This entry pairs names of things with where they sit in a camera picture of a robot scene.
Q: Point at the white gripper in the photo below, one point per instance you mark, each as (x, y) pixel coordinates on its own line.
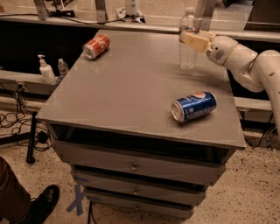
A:
(222, 49)

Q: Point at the clear plastic water bottle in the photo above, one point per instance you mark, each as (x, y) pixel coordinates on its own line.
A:
(188, 24)

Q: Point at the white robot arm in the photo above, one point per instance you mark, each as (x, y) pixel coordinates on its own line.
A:
(255, 72)

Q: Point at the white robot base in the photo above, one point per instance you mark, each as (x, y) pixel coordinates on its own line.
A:
(130, 12)

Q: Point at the small clear bottle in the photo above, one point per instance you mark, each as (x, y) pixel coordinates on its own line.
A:
(63, 67)

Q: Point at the white pump dispenser bottle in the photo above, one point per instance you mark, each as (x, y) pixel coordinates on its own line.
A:
(46, 70)

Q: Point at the blue pepsi can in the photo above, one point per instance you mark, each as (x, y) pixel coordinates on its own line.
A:
(193, 106)

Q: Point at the red soda can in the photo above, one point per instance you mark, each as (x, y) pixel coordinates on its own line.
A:
(96, 46)

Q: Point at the grey drawer cabinet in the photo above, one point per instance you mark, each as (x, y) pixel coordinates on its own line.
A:
(111, 121)

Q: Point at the blue tape cross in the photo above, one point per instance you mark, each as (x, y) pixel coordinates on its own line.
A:
(77, 202)

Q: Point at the black stand pole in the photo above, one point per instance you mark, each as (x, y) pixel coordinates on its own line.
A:
(30, 158)

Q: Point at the black shoe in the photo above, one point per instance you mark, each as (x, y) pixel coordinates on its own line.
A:
(43, 205)

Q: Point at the brown trouser leg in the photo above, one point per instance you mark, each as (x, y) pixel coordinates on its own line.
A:
(15, 201)

